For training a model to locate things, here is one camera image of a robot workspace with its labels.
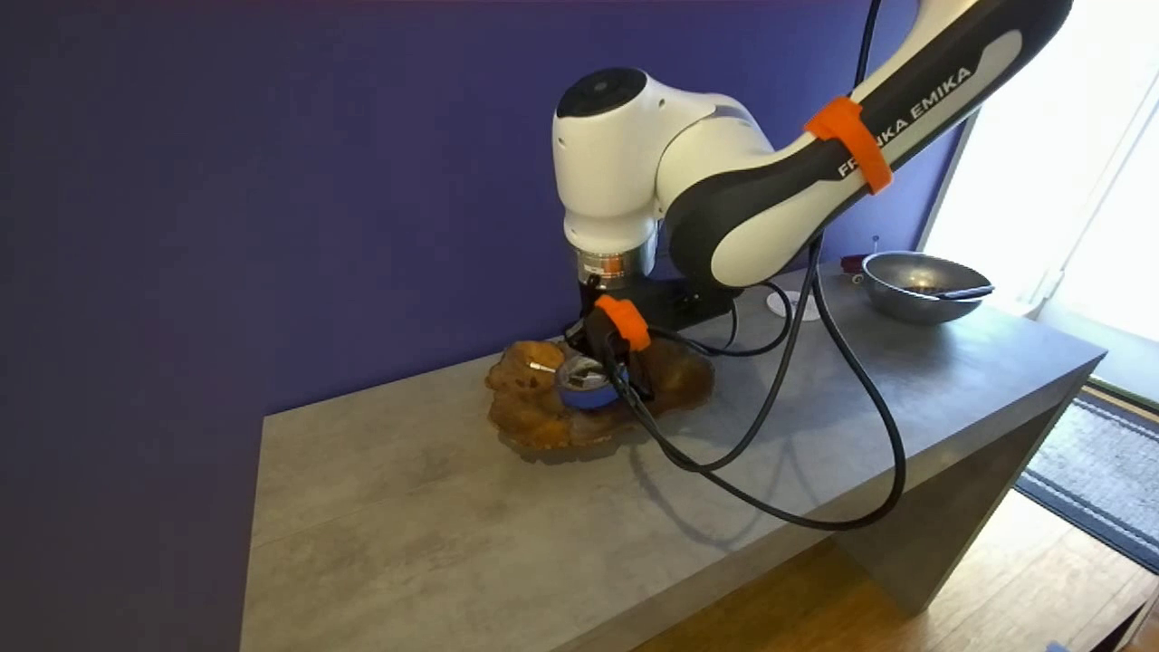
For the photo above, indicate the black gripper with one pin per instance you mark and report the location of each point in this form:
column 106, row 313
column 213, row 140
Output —
column 609, row 290

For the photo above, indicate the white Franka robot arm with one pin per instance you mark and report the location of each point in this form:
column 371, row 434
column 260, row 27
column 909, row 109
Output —
column 627, row 158

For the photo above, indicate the small red object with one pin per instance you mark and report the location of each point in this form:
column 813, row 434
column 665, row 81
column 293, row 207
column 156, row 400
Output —
column 852, row 267

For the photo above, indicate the brown plush toy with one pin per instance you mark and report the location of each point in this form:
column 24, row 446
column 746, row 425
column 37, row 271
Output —
column 538, row 418

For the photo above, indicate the grey concrete-look cabinet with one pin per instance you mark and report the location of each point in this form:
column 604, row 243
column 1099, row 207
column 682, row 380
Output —
column 481, row 530

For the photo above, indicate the metal bowl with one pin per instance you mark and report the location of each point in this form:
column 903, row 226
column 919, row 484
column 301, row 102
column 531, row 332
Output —
column 907, row 303

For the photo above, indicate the dark door mat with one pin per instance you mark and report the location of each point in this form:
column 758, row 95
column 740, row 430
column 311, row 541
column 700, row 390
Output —
column 1104, row 465

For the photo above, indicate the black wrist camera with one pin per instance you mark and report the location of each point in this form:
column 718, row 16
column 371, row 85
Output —
column 682, row 307

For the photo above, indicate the white window frame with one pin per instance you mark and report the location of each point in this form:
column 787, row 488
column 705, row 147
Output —
column 1037, row 182

